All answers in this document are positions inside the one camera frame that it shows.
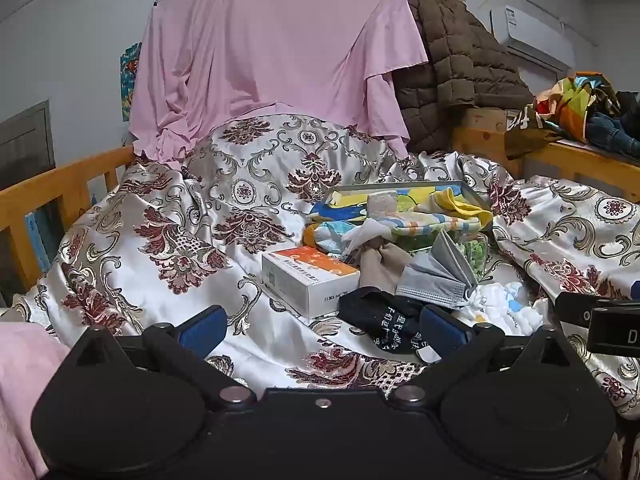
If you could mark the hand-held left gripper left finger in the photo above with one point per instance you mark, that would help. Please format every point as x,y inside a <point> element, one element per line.
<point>202,330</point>

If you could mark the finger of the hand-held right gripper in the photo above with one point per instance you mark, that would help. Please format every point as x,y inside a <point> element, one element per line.
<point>572,310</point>

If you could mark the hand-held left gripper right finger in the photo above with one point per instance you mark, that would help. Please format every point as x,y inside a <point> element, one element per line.
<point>442,332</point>

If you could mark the black printed sock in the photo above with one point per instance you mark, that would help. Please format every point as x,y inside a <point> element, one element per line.
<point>385,315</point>

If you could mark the white printed baby sock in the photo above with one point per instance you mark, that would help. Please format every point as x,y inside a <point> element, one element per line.
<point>505,307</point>

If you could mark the grey metal tray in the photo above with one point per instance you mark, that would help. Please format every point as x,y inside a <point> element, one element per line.
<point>400,186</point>

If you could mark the grey face mask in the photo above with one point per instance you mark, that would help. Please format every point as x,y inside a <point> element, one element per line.
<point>435,280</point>

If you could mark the floral satin blanket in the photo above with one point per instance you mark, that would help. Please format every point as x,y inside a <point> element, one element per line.
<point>150,270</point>

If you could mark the clear bag of green pieces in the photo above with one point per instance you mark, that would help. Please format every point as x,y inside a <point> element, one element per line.
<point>472,255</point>

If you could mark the striped colourful sock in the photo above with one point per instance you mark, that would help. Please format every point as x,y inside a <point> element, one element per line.
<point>430,225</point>

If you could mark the orange and white carton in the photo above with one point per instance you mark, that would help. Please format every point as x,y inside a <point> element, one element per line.
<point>310,285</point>

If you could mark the white tissue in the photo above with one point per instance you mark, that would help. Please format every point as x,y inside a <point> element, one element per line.
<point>367,235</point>

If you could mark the yellow cloth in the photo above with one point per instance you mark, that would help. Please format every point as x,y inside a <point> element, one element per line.
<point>460,205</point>

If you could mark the white printed foam pad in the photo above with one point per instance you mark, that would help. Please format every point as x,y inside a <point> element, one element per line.
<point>382,205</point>

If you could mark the crayon drawing sheet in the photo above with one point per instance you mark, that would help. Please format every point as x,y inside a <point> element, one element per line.
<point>350,210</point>

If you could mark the blue jeans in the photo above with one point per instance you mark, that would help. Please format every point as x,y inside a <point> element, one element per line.
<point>615,132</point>

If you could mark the pink fleece towel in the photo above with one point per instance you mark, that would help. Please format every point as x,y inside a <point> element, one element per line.
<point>20,385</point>

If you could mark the brown quilted jacket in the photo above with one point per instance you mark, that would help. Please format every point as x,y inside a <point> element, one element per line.
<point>460,60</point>

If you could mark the white air conditioner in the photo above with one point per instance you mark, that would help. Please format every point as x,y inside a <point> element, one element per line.
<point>530,35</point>

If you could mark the pink bed sheet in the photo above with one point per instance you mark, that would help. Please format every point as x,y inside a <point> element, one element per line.
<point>280,35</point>

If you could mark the light wooden furniture frame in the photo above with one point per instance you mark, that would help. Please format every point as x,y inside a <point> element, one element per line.
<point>575,160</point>

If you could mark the wooden bed rail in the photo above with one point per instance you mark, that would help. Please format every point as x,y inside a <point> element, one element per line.
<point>30,190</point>

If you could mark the grey wall panel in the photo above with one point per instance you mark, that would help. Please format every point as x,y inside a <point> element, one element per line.
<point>25,145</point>

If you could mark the blue patterned wall poster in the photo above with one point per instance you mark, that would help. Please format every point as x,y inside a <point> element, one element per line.
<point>130,80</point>

